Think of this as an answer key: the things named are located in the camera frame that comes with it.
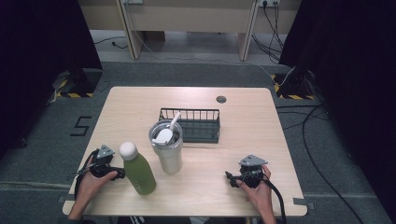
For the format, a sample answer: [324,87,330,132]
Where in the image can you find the black floor cable with plug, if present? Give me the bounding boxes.
[92,35,130,50]

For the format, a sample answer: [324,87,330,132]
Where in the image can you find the person's right hand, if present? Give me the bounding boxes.
[237,164,274,213]

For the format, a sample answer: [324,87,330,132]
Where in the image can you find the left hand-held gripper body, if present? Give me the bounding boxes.
[89,144,117,179]

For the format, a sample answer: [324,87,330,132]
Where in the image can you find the green bottle with white cap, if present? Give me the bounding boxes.
[119,141,157,196]

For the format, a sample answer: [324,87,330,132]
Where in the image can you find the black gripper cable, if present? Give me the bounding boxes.
[74,148,99,201]
[262,177,288,224]

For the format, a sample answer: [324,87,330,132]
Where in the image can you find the long black floor cables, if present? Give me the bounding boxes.
[275,104,366,224]

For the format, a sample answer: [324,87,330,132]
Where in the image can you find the person's dark striped pants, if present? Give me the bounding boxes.
[115,216,200,224]

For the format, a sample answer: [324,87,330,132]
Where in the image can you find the beige wooden desk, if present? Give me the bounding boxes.
[78,0,303,63]

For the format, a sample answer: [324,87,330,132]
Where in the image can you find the bundle of black wall cables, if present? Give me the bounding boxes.
[250,0,286,65]

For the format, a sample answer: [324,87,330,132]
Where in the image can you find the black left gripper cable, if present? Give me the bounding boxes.
[74,148,99,201]

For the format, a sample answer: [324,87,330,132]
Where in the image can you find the black curtain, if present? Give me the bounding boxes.
[278,0,396,217]
[0,0,104,160]

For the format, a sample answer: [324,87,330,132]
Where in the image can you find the stand base with hazard tape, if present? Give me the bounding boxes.
[270,69,316,101]
[50,68,104,99]

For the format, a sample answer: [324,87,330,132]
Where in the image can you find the person's left hand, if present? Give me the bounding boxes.
[75,156,119,203]

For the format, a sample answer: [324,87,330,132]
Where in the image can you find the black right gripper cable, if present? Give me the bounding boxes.
[262,177,288,224]

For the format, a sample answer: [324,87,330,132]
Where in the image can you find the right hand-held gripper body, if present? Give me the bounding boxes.
[238,154,269,189]

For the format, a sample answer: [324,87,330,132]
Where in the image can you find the grey tape strip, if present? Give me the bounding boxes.
[292,197,317,210]
[57,193,80,203]

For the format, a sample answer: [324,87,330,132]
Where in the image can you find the white wall power outlet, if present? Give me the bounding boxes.
[258,0,281,8]

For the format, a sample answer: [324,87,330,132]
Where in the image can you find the white tumbler with straw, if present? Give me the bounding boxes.
[148,111,185,175]

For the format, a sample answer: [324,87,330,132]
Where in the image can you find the dark wire basket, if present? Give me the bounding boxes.
[158,107,221,145]

